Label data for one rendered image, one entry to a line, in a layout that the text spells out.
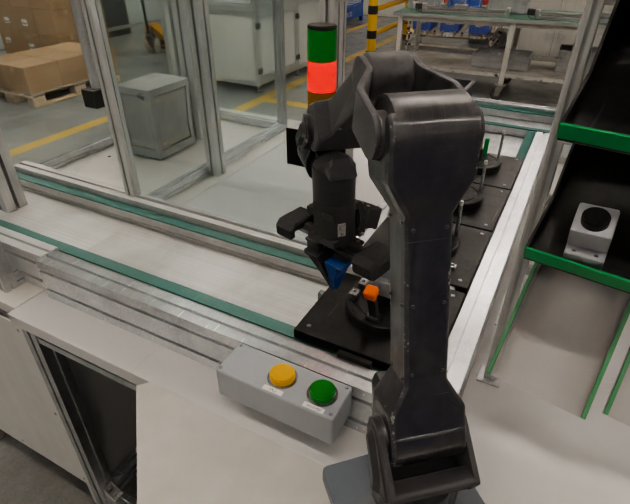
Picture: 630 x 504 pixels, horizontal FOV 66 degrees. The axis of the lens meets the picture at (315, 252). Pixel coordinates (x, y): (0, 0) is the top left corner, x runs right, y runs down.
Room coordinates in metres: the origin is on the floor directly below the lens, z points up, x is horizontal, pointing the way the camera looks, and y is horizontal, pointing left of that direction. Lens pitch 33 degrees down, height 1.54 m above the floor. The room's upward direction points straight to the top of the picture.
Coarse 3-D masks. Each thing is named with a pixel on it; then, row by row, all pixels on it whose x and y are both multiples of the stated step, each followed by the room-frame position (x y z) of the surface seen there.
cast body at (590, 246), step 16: (592, 208) 0.50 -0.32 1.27; (608, 208) 0.51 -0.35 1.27; (576, 224) 0.50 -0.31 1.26; (592, 224) 0.48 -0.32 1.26; (608, 224) 0.48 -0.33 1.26; (576, 240) 0.49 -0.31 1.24; (592, 240) 0.48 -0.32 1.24; (608, 240) 0.47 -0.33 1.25; (576, 256) 0.48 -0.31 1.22; (592, 256) 0.48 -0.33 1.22
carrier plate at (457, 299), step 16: (320, 304) 0.70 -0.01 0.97; (336, 304) 0.70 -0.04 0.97; (304, 320) 0.65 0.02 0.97; (320, 320) 0.65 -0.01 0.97; (336, 320) 0.65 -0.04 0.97; (304, 336) 0.62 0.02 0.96; (320, 336) 0.61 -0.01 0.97; (336, 336) 0.61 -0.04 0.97; (352, 336) 0.61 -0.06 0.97; (368, 336) 0.61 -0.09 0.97; (448, 336) 0.62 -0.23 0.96; (336, 352) 0.59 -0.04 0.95; (352, 352) 0.58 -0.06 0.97; (368, 352) 0.57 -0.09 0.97; (384, 352) 0.57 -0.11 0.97; (384, 368) 0.55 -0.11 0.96
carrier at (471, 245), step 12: (384, 228) 0.97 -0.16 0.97; (456, 228) 0.90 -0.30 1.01; (468, 228) 0.97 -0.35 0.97; (372, 240) 0.92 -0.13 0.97; (384, 240) 0.92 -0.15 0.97; (456, 240) 0.89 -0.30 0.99; (468, 240) 0.92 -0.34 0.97; (480, 240) 0.92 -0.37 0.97; (456, 252) 0.87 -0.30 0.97; (468, 252) 0.87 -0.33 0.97; (480, 252) 0.87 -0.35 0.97; (468, 264) 0.83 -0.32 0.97; (456, 276) 0.78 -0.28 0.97; (468, 276) 0.78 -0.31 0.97; (456, 288) 0.75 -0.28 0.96; (468, 288) 0.75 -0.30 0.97
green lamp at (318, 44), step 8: (312, 32) 0.85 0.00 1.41; (320, 32) 0.85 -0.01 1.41; (328, 32) 0.85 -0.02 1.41; (336, 32) 0.86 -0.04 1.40; (312, 40) 0.85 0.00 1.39; (320, 40) 0.85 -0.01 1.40; (328, 40) 0.85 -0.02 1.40; (336, 40) 0.87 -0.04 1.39; (312, 48) 0.85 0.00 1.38; (320, 48) 0.85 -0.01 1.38; (328, 48) 0.85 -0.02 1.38; (336, 48) 0.87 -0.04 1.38; (312, 56) 0.85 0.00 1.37; (320, 56) 0.85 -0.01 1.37; (328, 56) 0.85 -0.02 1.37; (336, 56) 0.87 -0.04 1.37
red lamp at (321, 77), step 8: (312, 64) 0.85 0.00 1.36; (320, 64) 0.85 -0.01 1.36; (328, 64) 0.85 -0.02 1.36; (312, 72) 0.85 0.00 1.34; (320, 72) 0.85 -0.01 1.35; (328, 72) 0.85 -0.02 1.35; (312, 80) 0.85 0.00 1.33; (320, 80) 0.85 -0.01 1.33; (328, 80) 0.85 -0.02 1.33; (312, 88) 0.85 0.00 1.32; (320, 88) 0.85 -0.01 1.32; (328, 88) 0.85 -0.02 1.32
